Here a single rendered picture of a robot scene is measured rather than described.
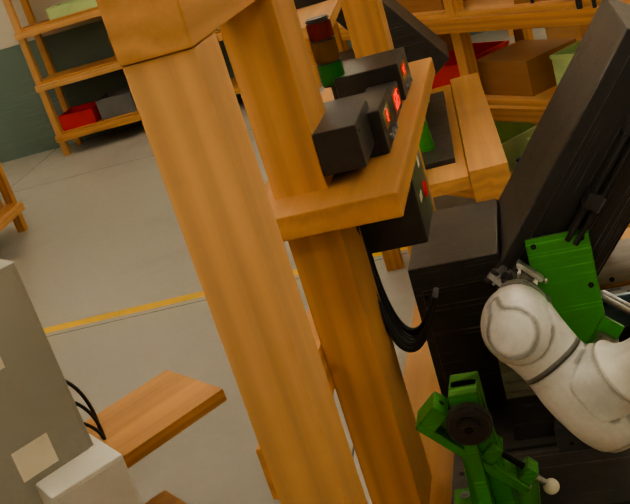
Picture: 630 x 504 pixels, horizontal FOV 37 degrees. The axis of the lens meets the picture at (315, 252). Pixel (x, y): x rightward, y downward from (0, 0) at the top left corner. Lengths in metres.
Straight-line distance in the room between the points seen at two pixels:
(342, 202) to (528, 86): 3.51
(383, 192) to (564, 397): 0.39
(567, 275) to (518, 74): 3.14
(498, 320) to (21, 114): 10.61
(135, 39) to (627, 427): 0.86
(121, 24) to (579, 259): 1.03
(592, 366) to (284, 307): 0.48
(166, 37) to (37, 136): 10.72
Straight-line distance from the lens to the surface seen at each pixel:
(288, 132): 1.47
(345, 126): 1.46
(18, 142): 11.88
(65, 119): 10.98
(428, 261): 1.90
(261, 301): 1.15
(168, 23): 1.06
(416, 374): 2.25
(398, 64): 1.90
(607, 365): 1.42
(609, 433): 1.45
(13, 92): 11.73
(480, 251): 1.88
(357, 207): 1.40
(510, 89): 4.97
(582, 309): 1.83
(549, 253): 1.81
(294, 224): 1.43
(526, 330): 1.37
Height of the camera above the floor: 1.97
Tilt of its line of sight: 20 degrees down
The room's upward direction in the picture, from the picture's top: 17 degrees counter-clockwise
